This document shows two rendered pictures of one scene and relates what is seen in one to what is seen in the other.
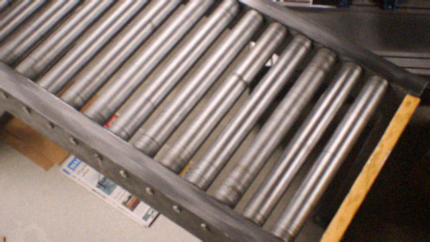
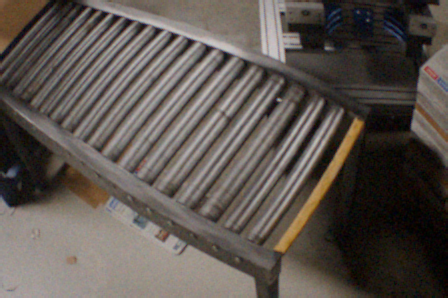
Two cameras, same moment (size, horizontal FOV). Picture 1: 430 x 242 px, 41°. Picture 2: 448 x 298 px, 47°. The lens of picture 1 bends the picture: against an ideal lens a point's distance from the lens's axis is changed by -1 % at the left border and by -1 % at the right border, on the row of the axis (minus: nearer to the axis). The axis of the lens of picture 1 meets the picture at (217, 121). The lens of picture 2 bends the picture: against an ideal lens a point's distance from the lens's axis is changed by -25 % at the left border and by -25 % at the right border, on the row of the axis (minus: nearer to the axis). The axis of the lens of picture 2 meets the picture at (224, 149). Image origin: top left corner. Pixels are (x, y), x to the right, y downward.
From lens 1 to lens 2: 0.52 m
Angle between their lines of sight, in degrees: 7
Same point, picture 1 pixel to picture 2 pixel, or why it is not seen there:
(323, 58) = (293, 92)
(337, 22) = (337, 61)
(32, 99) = (70, 145)
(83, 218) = (125, 247)
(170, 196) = (164, 213)
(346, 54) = (312, 88)
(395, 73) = (348, 102)
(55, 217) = (105, 245)
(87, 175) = (124, 212)
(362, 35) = (357, 72)
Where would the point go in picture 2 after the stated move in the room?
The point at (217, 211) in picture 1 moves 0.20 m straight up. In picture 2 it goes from (201, 223) to (188, 181)
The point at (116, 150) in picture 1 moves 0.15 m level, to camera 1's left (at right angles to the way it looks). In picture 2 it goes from (123, 180) to (77, 177)
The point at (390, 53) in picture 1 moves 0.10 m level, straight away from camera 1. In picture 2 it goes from (377, 87) to (383, 72)
